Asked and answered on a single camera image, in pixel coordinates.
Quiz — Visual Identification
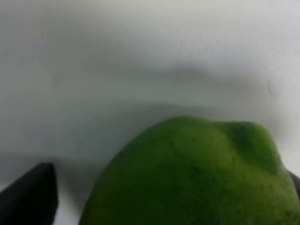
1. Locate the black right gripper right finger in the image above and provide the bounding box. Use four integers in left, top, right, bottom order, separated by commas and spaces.
288, 171, 300, 200

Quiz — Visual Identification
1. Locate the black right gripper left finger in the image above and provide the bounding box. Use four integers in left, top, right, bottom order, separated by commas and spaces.
0, 163, 58, 225

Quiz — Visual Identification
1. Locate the green lime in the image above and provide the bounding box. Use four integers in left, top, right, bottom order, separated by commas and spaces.
79, 117, 300, 225

